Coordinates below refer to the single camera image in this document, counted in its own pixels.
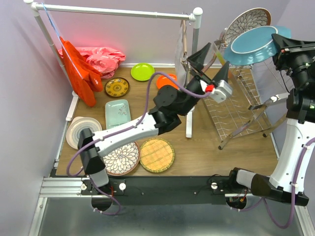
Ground light blue divided tray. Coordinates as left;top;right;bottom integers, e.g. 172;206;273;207
105;99;131;129

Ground orange plastic plate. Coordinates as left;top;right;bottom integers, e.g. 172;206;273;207
156;75;178;89

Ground brown rim floral plate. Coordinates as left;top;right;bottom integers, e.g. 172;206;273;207
103;142;140;176

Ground pink plastic bag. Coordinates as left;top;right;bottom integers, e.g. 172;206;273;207
57;46;126;80

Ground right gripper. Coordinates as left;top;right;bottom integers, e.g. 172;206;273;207
270;32;315;88

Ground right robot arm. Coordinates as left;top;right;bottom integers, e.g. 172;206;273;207
226;33;315;206

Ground dark yellow patterned plate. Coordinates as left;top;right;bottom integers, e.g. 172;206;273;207
104;77;130;98

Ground lime green plate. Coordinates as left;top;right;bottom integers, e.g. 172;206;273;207
130;63;155;82

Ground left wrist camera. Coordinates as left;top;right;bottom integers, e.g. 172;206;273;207
205;80;233;103

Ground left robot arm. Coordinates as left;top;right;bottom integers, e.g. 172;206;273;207
78;43;232;194

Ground grey panda towel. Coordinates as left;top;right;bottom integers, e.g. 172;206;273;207
174;28;188;86

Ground white clothes rack frame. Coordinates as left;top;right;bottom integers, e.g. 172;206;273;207
23;0;204;138

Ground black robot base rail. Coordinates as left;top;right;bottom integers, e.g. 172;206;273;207
81;176;264;206

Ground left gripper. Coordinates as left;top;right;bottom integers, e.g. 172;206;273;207
177;44;229;118

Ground orange garment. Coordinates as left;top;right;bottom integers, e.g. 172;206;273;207
61;37;103;107

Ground woven bamboo plate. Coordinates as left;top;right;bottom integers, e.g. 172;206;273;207
140;138;175;174

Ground large floral ceramic plate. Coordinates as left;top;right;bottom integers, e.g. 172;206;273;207
221;7;271;47

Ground beige clip hanger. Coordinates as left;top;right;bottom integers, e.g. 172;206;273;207
181;20;189;72

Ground blue wire hanger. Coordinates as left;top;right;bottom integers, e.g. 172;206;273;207
41;2;83;79

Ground white striped plate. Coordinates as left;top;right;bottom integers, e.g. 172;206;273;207
66;117;102;149

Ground metal dish rack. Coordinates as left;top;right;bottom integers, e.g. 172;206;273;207
202;58;286;148

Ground teal scalloped plate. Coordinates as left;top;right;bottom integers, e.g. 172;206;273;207
223;26;291;66

